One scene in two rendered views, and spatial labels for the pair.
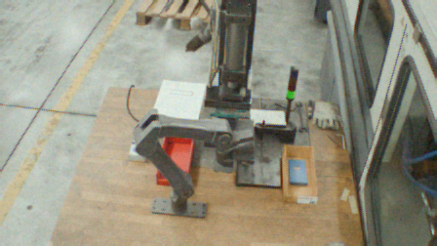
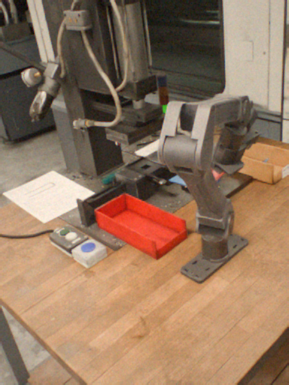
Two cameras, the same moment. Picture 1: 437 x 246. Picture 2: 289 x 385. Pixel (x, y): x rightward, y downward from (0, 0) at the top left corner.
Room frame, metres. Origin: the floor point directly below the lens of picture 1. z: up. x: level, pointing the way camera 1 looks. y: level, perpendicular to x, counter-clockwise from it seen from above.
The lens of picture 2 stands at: (0.63, 0.81, 1.61)
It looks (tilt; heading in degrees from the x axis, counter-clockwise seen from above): 30 degrees down; 320
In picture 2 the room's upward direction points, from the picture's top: 8 degrees counter-clockwise
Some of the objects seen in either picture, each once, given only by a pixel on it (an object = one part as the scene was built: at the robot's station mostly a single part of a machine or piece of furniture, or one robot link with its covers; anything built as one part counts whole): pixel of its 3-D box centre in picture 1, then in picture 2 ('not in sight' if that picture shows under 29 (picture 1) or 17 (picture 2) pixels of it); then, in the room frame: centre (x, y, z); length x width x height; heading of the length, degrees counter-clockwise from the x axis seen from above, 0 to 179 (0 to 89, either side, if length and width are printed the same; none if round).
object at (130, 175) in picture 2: (229, 126); (147, 165); (1.58, -0.02, 0.98); 0.20 x 0.10 x 0.01; 89
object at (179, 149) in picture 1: (176, 158); (139, 223); (1.42, 0.18, 0.93); 0.25 x 0.12 x 0.06; 179
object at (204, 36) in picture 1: (207, 34); (50, 86); (1.87, 0.10, 1.25); 0.19 x 0.07 x 0.19; 89
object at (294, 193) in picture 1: (299, 174); (250, 159); (1.38, -0.31, 0.93); 0.25 x 0.13 x 0.08; 179
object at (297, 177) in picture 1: (297, 171); not in sight; (1.41, -0.30, 0.92); 0.15 x 0.07 x 0.03; 0
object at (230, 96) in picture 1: (230, 66); (118, 91); (1.65, -0.01, 1.22); 0.26 x 0.18 x 0.30; 179
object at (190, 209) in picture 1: (178, 201); (214, 244); (1.19, 0.14, 0.94); 0.20 x 0.07 x 0.08; 89
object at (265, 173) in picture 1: (258, 171); (217, 183); (1.40, -0.15, 0.91); 0.17 x 0.16 x 0.02; 89
